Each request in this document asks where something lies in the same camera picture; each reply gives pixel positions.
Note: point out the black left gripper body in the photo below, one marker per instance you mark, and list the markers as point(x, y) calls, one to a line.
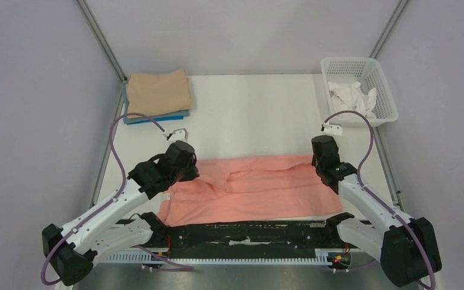
point(184, 174)

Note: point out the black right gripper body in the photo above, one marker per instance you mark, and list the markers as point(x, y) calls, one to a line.
point(321, 161)

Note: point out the pink t shirt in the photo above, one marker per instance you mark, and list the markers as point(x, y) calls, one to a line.
point(255, 188)

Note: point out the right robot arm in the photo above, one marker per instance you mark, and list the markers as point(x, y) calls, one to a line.
point(405, 247)

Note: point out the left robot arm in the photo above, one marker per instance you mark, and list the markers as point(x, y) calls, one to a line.
point(73, 250)

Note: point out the white crumpled t shirt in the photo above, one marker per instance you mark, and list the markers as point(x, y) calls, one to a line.
point(349, 96)

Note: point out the folded blue t shirt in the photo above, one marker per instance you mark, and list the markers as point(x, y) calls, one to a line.
point(178, 115)

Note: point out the folded beige t shirt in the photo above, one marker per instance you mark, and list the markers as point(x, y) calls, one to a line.
point(158, 94)

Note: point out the white plastic basket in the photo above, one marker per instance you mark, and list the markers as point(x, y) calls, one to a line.
point(369, 73)

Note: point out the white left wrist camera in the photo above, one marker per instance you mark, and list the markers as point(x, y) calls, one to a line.
point(176, 135)

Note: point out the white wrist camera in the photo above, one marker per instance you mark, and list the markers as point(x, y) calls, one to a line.
point(176, 135)
point(332, 129)

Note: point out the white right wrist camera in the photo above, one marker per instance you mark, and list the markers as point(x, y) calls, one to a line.
point(332, 129)

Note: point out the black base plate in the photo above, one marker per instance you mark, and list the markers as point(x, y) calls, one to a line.
point(246, 240)

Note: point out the white slotted cable duct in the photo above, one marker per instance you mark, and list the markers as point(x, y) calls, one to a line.
point(141, 257)

